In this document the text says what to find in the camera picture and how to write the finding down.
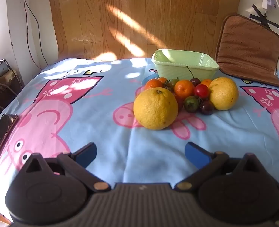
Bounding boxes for black power adapter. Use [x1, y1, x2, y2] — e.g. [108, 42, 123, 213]
[0, 60, 10, 75]

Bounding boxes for wood-pattern vinyl sheet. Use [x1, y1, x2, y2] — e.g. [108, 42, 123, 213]
[47, 0, 240, 61]

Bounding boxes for small red tomato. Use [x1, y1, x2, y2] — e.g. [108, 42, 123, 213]
[194, 84, 210, 99]

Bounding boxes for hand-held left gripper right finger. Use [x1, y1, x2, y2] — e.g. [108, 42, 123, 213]
[175, 142, 265, 191]

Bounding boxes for brown seat cushion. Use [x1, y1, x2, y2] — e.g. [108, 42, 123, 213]
[215, 14, 279, 90]

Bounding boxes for black smartphone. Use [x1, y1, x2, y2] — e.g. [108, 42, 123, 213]
[0, 114, 19, 171]

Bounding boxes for tangle of cables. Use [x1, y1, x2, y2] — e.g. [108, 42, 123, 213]
[0, 74, 22, 114]

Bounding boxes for dark red tomato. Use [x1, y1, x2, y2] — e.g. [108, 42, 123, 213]
[186, 66, 201, 87]

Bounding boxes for black wall cable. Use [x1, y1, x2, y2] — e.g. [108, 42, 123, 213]
[19, 0, 48, 67]

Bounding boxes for orange tangerine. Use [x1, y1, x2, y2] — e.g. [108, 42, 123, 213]
[174, 80, 195, 99]
[145, 79, 164, 91]

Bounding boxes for black tape cross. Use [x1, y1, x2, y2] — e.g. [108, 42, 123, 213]
[249, 3, 279, 30]

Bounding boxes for green tomato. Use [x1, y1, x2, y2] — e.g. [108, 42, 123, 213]
[184, 96, 199, 113]

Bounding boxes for light green plastic basket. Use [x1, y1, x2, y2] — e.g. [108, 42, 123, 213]
[152, 49, 220, 81]

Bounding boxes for blue cartoon pig blanket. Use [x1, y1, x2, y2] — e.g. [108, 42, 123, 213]
[0, 58, 279, 223]

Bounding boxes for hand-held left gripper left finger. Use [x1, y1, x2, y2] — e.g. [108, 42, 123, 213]
[24, 142, 112, 193]

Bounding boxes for large yellow citrus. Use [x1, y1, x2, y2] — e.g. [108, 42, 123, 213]
[209, 77, 239, 111]
[133, 87, 179, 130]

